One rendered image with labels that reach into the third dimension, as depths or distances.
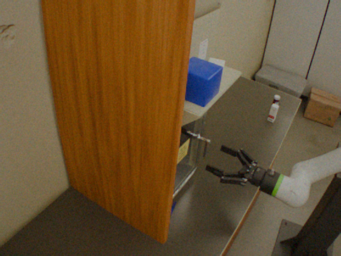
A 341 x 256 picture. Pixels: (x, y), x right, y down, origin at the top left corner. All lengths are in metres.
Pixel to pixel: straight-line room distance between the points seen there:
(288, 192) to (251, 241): 1.30
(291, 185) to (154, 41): 0.74
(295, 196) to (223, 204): 0.35
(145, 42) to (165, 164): 0.35
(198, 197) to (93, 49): 0.81
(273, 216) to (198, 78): 1.95
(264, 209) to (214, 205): 1.33
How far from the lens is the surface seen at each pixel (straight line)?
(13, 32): 0.98
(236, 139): 1.69
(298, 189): 1.18
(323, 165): 1.25
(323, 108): 3.81
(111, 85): 0.86
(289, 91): 3.71
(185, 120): 0.86
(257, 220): 2.56
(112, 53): 0.80
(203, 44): 0.99
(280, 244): 2.49
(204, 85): 0.83
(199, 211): 1.32
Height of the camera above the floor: 1.99
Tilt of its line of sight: 39 degrees down
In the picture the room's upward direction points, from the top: 5 degrees clockwise
